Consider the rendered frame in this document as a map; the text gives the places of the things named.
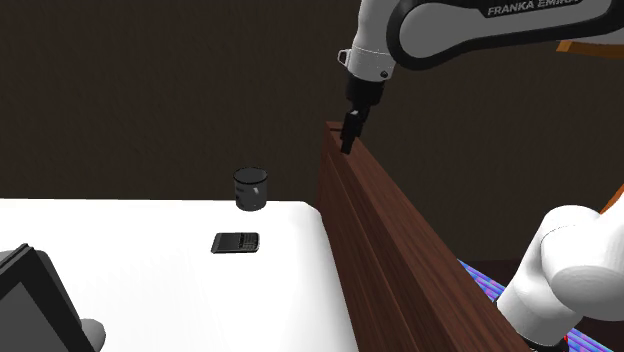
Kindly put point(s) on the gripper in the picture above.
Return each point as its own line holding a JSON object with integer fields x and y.
{"x": 364, "y": 90}

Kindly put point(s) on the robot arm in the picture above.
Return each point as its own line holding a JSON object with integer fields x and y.
{"x": 487, "y": 34}

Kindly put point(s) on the black cup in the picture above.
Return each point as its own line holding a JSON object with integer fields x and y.
{"x": 251, "y": 192}

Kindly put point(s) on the black keypad phone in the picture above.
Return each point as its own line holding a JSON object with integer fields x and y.
{"x": 236, "y": 242}

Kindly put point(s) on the patterned purple robot stand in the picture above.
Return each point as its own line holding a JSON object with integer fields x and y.
{"x": 480, "y": 282}

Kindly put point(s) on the black tablet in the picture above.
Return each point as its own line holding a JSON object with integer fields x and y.
{"x": 29, "y": 307}

